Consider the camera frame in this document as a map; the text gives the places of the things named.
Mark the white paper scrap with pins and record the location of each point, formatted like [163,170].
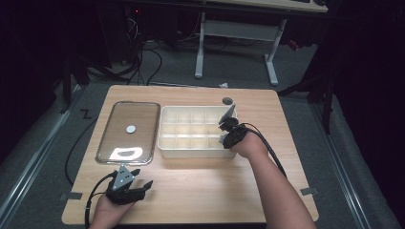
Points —
[223,85]

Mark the grey tape strip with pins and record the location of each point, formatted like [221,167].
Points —
[309,191]
[71,196]

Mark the small red object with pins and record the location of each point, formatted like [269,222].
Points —
[293,45]

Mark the white divided storage box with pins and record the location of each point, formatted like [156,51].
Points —
[191,154]

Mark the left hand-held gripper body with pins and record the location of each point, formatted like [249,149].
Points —
[122,192]

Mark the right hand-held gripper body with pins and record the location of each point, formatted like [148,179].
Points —
[236,135]

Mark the white metal frame desk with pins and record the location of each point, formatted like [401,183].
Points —
[238,30]

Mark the metal floor rail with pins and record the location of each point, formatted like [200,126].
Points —
[340,171]
[35,159]

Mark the clear plastic box lid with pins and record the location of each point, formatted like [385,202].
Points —
[133,143]

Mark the black metal stand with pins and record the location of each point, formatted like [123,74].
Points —
[67,86]
[326,108]

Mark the person's left hand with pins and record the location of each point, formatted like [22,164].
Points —
[110,210]

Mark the person's right hand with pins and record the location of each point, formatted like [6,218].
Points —
[251,146]

